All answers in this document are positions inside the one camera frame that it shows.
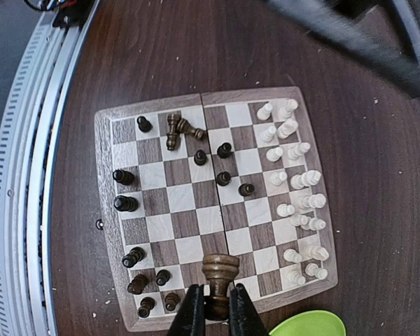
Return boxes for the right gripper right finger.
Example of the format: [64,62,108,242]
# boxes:
[229,283,268,336]

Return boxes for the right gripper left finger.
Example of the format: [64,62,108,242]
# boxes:
[167,284,205,336]

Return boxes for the dark rook chess piece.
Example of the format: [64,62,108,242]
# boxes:
[137,297,156,319]
[202,254,239,321]

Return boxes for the wooden chess board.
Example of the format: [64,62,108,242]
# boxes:
[94,87,338,333]

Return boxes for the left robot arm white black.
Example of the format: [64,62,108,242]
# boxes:
[266,1,420,98]

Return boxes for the dark knight chess piece lying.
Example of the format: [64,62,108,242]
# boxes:
[127,274,149,295]

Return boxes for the white chess pieces row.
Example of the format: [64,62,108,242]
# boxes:
[245,98,335,296]

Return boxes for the dark queen chess piece lying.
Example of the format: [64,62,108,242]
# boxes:
[166,113,207,151]

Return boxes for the green plate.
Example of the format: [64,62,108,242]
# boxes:
[269,310,347,336]

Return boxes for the dark pawn standing centre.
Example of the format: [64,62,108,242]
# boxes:
[238,183,255,197]

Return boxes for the front aluminium rail base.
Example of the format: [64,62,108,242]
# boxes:
[0,1,99,335]

